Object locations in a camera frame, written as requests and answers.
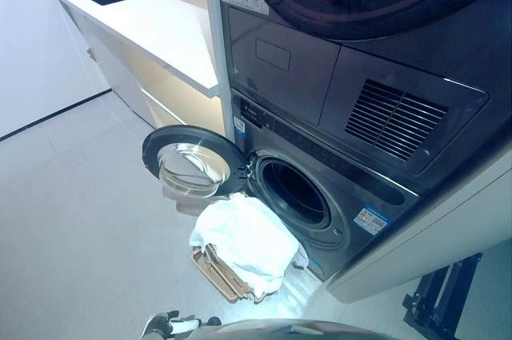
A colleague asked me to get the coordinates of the white basket liner cloth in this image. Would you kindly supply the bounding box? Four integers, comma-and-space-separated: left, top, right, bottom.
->
188, 191, 310, 299

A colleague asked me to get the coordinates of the grey robot torso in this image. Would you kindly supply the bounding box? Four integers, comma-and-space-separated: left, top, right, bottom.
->
182, 317, 362, 340

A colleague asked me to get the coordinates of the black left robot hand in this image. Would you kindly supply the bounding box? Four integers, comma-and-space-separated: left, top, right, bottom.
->
141, 309, 199, 336

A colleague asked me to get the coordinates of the energy label sticker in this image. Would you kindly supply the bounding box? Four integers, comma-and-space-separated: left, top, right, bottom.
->
353, 205, 391, 237

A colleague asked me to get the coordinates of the brown wicker laundry basket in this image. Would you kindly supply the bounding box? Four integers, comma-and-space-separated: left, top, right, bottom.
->
191, 245, 258, 303

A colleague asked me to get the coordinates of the round washing machine door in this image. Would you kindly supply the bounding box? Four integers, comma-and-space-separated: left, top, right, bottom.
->
141, 124, 254, 200

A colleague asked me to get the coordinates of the grey stacked dryer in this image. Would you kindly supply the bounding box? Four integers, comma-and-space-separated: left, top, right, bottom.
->
213, 0, 512, 178

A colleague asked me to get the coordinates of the grey front-load washing machine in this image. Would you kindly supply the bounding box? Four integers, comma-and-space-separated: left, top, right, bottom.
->
230, 89, 422, 282

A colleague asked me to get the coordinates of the white counter cabinet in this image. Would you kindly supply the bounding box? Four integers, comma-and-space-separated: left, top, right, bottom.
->
54, 0, 227, 138

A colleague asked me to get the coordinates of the black metal floor frame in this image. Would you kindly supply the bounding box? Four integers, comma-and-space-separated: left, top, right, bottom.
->
401, 251, 483, 340

